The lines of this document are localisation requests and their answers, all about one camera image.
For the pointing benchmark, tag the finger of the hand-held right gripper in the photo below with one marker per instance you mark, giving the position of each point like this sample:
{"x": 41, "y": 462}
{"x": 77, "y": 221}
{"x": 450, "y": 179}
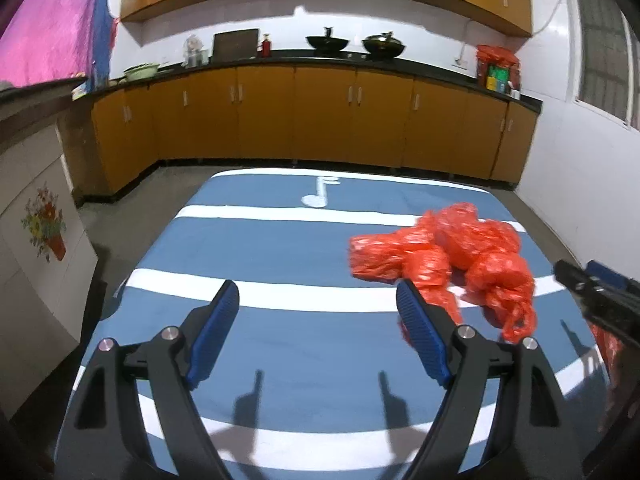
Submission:
{"x": 600, "y": 305}
{"x": 607, "y": 272}

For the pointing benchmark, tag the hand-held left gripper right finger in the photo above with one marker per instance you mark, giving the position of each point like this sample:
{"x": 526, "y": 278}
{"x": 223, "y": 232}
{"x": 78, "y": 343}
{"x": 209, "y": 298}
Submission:
{"x": 422, "y": 340}

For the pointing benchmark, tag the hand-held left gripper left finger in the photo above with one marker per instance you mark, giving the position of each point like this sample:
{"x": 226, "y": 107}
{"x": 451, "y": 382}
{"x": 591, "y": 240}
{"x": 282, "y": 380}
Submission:
{"x": 212, "y": 335}

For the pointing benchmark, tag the red plastic bin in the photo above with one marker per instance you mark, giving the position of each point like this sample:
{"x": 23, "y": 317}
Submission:
{"x": 607, "y": 355}

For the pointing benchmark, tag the red plastic bag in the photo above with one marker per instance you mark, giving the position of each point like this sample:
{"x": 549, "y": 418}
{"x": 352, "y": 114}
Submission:
{"x": 470, "y": 250}

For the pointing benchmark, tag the blue white striped mat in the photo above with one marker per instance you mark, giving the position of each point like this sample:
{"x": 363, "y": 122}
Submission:
{"x": 300, "y": 260}

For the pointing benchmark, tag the white board with flower print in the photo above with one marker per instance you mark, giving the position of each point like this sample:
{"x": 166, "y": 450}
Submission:
{"x": 30, "y": 285}

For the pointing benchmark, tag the small white cup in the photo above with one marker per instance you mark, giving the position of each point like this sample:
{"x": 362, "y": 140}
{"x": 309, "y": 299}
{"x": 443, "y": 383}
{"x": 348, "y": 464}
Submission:
{"x": 515, "y": 94}

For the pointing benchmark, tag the barred window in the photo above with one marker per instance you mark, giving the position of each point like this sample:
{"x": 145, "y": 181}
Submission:
{"x": 605, "y": 60}

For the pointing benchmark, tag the green and blue box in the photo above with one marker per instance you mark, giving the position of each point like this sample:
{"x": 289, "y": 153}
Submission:
{"x": 497, "y": 80}

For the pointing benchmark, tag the orange lower kitchen cabinets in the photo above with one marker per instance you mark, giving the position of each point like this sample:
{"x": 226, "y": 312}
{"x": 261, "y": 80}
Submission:
{"x": 300, "y": 115}

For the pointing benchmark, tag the red bag on counter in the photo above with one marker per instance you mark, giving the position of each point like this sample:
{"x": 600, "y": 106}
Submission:
{"x": 495, "y": 54}

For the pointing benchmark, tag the green basin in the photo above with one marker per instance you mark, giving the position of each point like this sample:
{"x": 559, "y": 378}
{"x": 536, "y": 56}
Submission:
{"x": 141, "y": 72}

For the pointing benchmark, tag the glass jar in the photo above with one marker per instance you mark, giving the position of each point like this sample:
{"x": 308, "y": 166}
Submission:
{"x": 191, "y": 52}

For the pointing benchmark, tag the dark brown cutting board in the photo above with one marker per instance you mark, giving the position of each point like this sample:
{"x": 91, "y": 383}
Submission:
{"x": 235, "y": 46}

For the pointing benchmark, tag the black kitchen countertop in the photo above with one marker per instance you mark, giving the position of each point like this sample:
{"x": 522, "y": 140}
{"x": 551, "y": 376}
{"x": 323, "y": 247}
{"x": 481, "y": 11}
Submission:
{"x": 300, "y": 58}

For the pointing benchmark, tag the red bottle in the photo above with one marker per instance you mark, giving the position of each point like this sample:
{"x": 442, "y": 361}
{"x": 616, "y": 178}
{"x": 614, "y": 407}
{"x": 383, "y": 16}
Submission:
{"x": 266, "y": 47}

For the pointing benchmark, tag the grey counter ledge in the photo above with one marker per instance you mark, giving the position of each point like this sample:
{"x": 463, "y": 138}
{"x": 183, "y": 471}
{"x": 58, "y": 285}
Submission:
{"x": 35, "y": 100}

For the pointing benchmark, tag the black wok with lid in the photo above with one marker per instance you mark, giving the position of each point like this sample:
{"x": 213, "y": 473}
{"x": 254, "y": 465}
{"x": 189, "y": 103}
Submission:
{"x": 384, "y": 46}

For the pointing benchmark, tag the pink cloth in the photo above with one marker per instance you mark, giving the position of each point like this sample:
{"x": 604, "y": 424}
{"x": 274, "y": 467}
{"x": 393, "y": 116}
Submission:
{"x": 45, "y": 25}

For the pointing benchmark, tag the white wall socket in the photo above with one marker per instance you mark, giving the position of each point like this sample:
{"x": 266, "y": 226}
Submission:
{"x": 460, "y": 63}

